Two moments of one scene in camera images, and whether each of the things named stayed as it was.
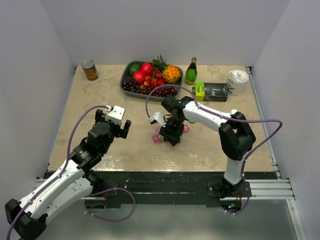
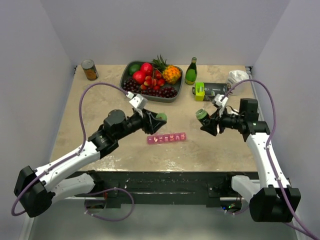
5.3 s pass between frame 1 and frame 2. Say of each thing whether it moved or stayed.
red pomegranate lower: stayed
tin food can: stayed
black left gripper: moved
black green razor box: stayed
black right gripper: moved
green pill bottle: moved
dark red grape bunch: stayed
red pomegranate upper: stayed
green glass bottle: stayed
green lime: stayed
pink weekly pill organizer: moved
